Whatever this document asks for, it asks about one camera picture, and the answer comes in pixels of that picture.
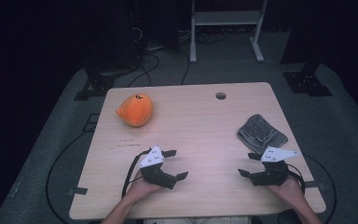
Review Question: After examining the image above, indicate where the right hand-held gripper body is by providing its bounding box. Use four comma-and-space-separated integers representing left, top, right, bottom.
251, 146, 300, 187

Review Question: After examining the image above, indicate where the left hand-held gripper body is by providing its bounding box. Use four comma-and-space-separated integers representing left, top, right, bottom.
138, 145, 179, 190

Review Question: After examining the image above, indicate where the grey cloth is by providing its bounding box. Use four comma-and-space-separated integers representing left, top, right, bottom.
237, 114, 289, 155

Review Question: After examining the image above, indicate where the orange plush toy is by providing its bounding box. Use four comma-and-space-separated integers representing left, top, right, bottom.
116, 92, 154, 128

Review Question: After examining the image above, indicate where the person's left hand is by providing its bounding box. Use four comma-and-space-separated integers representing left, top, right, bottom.
124, 170, 166, 204

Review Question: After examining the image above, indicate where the person's right hand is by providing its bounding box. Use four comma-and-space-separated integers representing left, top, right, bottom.
266, 175, 306, 208

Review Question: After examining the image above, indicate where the black tape strip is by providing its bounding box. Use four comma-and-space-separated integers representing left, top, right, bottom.
303, 180, 326, 191
67, 187, 89, 196

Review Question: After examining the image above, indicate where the black stand base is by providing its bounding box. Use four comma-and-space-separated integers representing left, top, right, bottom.
74, 64, 139, 102
281, 61, 334, 97

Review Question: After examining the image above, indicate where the left hand-held gripper black cable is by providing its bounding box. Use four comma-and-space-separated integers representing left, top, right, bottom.
121, 148, 153, 199

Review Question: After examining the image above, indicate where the hand-held gripper black cable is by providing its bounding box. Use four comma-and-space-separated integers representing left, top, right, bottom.
287, 162, 307, 191
121, 148, 153, 199

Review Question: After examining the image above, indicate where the right hand-held gripper black cable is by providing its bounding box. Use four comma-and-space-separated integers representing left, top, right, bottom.
287, 162, 307, 191

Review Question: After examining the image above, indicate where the black floor cable loop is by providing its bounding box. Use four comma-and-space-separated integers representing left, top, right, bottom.
45, 130, 91, 224
302, 153, 337, 224

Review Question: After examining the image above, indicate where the black floor cables bundle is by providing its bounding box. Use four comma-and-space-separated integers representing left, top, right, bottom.
127, 27, 227, 88

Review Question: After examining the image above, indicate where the white metal stand frame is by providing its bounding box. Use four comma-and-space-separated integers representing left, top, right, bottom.
189, 0, 269, 64

